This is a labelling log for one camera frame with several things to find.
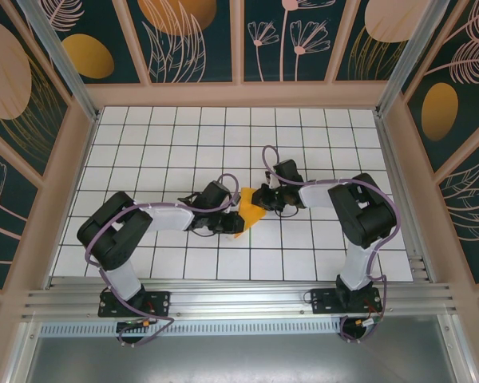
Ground yellow cloth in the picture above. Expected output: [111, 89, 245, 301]
[233, 187, 267, 240]

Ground grey metal sheet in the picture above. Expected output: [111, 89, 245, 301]
[19, 334, 476, 383]

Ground dark panel pink flowers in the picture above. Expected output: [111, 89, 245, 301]
[243, 0, 346, 84]

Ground dark panel orange circle feathers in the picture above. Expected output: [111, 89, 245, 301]
[126, 0, 236, 85]

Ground dark panel pink circle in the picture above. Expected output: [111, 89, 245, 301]
[334, 0, 428, 82]

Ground dark panel orange oval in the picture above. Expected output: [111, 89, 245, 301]
[43, 0, 141, 85]

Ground dark panel flower outline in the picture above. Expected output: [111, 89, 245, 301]
[0, 137, 40, 290]

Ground dark panel pink oval grass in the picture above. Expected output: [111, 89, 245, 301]
[0, 0, 71, 179]

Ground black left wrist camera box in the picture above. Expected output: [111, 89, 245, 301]
[199, 180, 231, 208]

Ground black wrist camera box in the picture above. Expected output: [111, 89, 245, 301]
[199, 180, 231, 208]
[265, 159, 303, 188]

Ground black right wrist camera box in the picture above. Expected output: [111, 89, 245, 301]
[265, 159, 303, 188]

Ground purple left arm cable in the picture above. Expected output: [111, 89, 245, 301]
[85, 173, 240, 348]

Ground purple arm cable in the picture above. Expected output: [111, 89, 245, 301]
[262, 144, 402, 344]
[85, 173, 240, 348]

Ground wide aluminium base rail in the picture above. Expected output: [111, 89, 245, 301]
[22, 277, 460, 320]

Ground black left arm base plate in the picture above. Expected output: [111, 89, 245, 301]
[98, 290, 172, 318]

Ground slotted grey cable duct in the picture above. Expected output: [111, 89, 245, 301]
[39, 321, 344, 338]

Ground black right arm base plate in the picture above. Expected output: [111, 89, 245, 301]
[310, 286, 382, 316]

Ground aluminium side rail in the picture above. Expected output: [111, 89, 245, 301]
[374, 111, 438, 284]

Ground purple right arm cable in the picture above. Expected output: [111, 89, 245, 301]
[262, 144, 402, 344]

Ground aluminium corner post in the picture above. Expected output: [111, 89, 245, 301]
[18, 0, 101, 123]
[374, 0, 450, 116]

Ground aluminium frame bar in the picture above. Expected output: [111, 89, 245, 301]
[438, 314, 478, 383]
[10, 321, 41, 383]

